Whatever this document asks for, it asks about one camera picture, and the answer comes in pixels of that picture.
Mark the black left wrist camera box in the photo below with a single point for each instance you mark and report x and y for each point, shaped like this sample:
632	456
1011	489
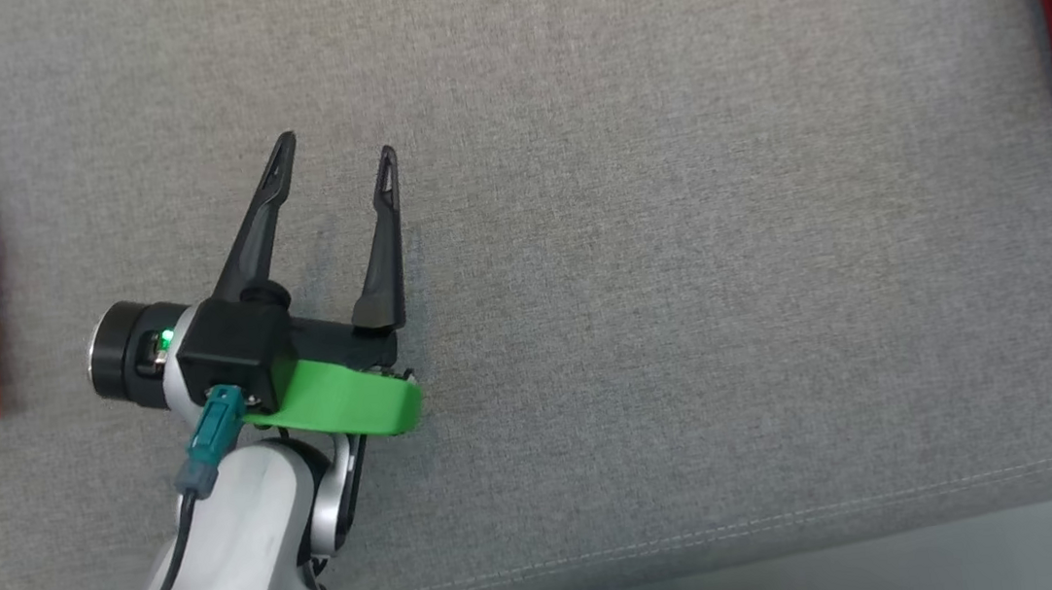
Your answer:
234	350

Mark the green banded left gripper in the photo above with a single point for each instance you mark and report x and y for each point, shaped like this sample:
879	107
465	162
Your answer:
347	402

